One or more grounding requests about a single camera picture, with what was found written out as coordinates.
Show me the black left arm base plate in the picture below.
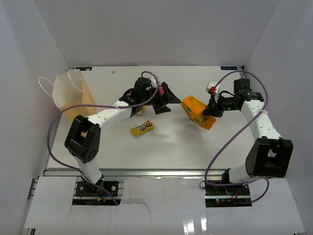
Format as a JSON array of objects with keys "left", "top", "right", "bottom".
[{"left": 74, "top": 181, "right": 119, "bottom": 197}]

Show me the aluminium rail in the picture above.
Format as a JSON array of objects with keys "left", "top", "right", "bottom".
[
  {"left": 21, "top": 130, "right": 70, "bottom": 234},
  {"left": 240, "top": 66, "right": 246, "bottom": 79},
  {"left": 43, "top": 168, "right": 228, "bottom": 178}
]

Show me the yellow snack bar wrapper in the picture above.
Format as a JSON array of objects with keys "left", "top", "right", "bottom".
[{"left": 136, "top": 106, "right": 145, "bottom": 116}]

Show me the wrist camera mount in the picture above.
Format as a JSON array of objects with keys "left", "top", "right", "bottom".
[
  {"left": 206, "top": 82, "right": 220, "bottom": 95},
  {"left": 149, "top": 77, "right": 157, "bottom": 86}
]

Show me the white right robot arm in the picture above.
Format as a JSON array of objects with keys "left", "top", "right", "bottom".
[{"left": 204, "top": 78, "right": 293, "bottom": 195}]

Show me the aluminium left side rail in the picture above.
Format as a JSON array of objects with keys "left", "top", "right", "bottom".
[{"left": 21, "top": 130, "right": 70, "bottom": 234}]

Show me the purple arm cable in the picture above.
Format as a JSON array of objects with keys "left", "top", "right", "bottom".
[
  {"left": 46, "top": 70, "right": 161, "bottom": 205},
  {"left": 204, "top": 70, "right": 270, "bottom": 204}
]

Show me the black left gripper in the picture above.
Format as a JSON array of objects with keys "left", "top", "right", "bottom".
[{"left": 141, "top": 82, "right": 180, "bottom": 115}]

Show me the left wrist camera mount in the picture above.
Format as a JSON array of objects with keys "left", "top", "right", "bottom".
[{"left": 149, "top": 77, "right": 157, "bottom": 86}]

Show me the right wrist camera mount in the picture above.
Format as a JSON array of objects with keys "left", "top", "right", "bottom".
[{"left": 206, "top": 82, "right": 220, "bottom": 95}]

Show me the aluminium right side rail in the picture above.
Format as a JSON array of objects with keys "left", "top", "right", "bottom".
[{"left": 240, "top": 66, "right": 246, "bottom": 79}]

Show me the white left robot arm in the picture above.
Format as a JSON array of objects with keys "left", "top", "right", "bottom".
[{"left": 65, "top": 77, "right": 181, "bottom": 195}]

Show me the aluminium front rail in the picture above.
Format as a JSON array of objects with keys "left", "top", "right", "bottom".
[{"left": 43, "top": 168, "right": 228, "bottom": 178}]

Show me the blue label sticker left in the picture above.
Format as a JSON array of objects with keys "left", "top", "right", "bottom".
[{"left": 75, "top": 67, "right": 92, "bottom": 71}]

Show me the brown paper bag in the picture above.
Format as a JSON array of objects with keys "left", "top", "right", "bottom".
[{"left": 52, "top": 70, "right": 95, "bottom": 110}]

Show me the yellow M&M's peanut packet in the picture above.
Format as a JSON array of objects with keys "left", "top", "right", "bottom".
[{"left": 130, "top": 120, "right": 155, "bottom": 137}]

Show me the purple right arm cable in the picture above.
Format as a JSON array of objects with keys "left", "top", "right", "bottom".
[{"left": 204, "top": 70, "right": 270, "bottom": 204}]

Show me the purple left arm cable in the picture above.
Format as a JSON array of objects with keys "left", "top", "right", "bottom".
[{"left": 46, "top": 70, "right": 161, "bottom": 205}]

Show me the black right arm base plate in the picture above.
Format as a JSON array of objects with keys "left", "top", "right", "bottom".
[{"left": 204, "top": 183, "right": 250, "bottom": 196}]

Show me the orange chips bag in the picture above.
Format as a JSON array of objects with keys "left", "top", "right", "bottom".
[{"left": 181, "top": 95, "right": 216, "bottom": 130}]

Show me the blue label sticker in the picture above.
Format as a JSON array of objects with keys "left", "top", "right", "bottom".
[
  {"left": 220, "top": 66, "right": 238, "bottom": 71},
  {"left": 75, "top": 67, "right": 92, "bottom": 71}
]

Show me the blue label sticker right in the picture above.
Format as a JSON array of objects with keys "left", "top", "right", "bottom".
[{"left": 220, "top": 66, "right": 238, "bottom": 71}]

